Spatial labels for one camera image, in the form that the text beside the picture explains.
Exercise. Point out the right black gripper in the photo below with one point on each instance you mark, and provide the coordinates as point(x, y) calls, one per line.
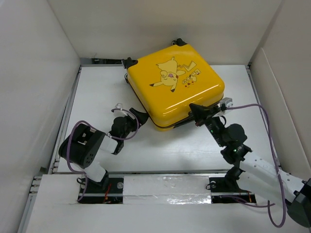
point(200, 113)

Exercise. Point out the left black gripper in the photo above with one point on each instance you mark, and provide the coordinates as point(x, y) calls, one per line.
point(142, 117)

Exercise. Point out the yellow Pikachu suitcase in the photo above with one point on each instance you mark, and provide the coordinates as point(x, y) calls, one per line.
point(167, 81)

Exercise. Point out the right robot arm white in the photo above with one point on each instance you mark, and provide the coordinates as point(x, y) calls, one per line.
point(252, 173)

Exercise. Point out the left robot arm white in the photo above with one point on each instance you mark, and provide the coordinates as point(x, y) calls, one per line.
point(80, 148)

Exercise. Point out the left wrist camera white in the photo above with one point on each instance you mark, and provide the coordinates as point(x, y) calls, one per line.
point(118, 111)

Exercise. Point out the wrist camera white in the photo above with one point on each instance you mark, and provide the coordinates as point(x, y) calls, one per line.
point(118, 111)
point(224, 105)

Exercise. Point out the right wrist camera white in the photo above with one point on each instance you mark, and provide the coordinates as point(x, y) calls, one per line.
point(224, 105)

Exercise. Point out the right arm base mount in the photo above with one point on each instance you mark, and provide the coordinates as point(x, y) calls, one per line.
point(223, 192)

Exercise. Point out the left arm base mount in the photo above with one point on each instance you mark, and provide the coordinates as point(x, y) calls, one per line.
point(94, 194)

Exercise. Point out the aluminium front rail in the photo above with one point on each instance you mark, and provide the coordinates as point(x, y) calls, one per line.
point(136, 185)

